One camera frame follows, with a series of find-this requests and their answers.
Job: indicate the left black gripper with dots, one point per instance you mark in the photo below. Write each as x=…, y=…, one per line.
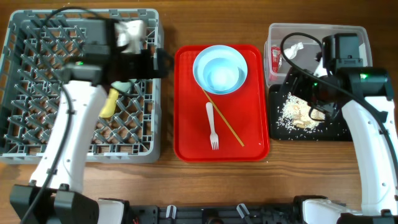
x=158, y=72

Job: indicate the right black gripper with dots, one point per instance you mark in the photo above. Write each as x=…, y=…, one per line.
x=299, y=89

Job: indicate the rice and food scraps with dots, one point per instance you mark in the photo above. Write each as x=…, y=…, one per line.
x=296, y=115

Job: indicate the green bowl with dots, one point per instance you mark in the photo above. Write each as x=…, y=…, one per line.
x=123, y=87

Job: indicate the white napkin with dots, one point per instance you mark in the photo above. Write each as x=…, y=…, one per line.
x=291, y=52

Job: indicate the yellow cup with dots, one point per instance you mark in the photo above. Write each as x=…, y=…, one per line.
x=110, y=105

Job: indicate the red snack wrapper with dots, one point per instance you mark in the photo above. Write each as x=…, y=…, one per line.
x=276, y=58

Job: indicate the light blue bowl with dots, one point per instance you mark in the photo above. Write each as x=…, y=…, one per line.
x=220, y=76

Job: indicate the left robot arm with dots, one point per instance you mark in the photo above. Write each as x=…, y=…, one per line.
x=113, y=52

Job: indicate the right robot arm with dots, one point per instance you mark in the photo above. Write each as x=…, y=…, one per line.
x=364, y=95

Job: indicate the grey dishwasher rack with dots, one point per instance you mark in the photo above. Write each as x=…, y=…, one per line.
x=30, y=96

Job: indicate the black tray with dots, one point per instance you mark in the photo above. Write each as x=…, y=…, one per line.
x=328, y=130

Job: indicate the wooden chopstick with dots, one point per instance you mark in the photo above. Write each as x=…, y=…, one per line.
x=223, y=118

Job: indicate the light blue plate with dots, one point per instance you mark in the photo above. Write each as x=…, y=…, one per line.
x=219, y=51

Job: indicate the red plastic tray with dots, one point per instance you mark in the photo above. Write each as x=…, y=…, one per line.
x=245, y=110

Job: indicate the white plastic fork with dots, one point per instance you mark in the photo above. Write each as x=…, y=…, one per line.
x=213, y=135

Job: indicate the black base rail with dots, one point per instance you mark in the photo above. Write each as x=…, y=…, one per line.
x=202, y=214

